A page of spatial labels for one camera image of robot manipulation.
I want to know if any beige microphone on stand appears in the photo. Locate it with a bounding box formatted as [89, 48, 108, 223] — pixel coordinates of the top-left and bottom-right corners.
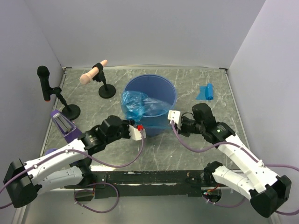
[79, 59, 116, 99]

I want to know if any blue plastic trash bin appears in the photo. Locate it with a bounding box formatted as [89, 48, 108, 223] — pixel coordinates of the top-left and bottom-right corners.
[120, 74, 177, 137]

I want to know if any black microphone on stand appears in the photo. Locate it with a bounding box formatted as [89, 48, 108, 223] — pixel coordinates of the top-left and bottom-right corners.
[37, 65, 81, 121]

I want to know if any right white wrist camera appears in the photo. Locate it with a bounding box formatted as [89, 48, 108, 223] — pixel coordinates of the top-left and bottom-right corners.
[168, 110, 182, 129]

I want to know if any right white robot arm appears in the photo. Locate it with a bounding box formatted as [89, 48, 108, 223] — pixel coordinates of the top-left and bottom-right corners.
[168, 103, 292, 217]

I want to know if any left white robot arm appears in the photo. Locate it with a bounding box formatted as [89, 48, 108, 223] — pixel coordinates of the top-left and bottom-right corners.
[0, 115, 146, 208]

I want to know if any purple clear box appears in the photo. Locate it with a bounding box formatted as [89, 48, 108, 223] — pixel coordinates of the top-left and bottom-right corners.
[50, 110, 82, 143]

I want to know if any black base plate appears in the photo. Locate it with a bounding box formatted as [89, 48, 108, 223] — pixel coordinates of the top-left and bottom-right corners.
[65, 170, 217, 199]

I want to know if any purple microphone on stand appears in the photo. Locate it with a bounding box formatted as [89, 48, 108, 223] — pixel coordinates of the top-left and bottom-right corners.
[44, 148, 57, 155]

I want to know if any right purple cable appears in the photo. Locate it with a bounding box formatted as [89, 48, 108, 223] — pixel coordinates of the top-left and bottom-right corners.
[171, 120, 299, 217]

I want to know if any aluminium rail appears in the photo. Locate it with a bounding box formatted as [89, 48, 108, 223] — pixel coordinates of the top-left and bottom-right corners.
[46, 169, 271, 192]

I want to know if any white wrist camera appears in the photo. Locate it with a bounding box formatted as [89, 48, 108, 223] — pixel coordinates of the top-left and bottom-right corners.
[128, 125, 146, 141]
[168, 110, 182, 129]

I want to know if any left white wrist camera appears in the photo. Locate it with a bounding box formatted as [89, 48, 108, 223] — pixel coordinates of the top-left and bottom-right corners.
[128, 125, 146, 141]

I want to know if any blue trash bag roll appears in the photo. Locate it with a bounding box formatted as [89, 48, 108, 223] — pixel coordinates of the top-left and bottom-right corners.
[196, 83, 214, 101]

